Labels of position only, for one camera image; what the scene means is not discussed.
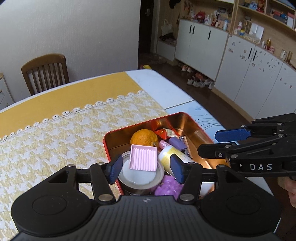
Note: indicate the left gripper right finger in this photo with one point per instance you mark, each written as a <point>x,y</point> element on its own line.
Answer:
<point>190,175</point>

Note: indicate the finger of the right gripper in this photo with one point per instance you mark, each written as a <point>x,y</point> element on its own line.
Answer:
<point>215,151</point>
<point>239,134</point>

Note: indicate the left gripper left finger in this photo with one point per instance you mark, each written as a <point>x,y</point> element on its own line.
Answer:
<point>105,174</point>

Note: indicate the purple bumpy toy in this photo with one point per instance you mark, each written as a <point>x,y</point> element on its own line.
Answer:
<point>169,187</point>

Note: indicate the purple plastic block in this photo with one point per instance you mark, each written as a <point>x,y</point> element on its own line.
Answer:
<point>177,143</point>

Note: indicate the clear tape roll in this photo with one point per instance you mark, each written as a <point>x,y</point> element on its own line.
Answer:
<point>136,182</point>

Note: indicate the pink ridged tray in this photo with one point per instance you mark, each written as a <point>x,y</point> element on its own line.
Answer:
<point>143,158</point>

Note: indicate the white yellow label bottle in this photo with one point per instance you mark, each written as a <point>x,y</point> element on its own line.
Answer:
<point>167,158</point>

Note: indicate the person's right hand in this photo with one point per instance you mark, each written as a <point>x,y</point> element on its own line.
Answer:
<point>290,186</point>

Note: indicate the red snack packet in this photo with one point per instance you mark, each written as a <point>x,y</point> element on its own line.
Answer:
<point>166,133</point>

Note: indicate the orange fruit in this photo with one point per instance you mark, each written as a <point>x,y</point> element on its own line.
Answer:
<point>144,137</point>

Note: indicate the yellow houndstooth tablecloth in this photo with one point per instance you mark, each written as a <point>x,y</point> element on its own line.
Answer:
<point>44,133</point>

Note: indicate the white storage cabinets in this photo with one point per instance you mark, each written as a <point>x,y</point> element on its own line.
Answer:
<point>246,47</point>

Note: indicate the brown wooden chair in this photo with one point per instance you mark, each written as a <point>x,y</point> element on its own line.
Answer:
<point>45,72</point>

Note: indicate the white drawer sideboard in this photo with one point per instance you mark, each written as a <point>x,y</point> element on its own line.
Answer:
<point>5,95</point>

